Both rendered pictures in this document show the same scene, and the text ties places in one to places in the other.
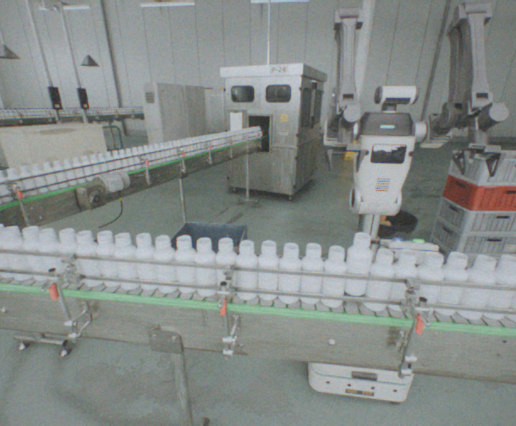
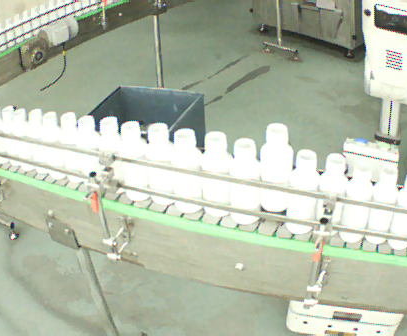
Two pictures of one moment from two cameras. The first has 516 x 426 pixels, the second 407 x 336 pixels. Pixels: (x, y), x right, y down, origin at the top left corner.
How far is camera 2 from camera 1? 42 cm
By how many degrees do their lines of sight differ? 20
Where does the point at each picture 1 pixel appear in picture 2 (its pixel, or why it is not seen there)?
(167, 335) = (61, 226)
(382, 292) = (301, 210)
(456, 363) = (374, 296)
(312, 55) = not seen: outside the picture
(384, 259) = (301, 164)
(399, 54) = not seen: outside the picture
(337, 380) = (317, 321)
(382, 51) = not seen: outside the picture
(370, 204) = (383, 85)
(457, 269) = (384, 187)
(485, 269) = not seen: outside the picture
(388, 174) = (399, 47)
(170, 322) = (61, 213)
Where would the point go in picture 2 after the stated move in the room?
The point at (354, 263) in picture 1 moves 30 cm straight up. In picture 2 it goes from (265, 166) to (259, 10)
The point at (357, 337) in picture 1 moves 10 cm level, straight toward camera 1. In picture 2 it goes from (269, 263) to (237, 292)
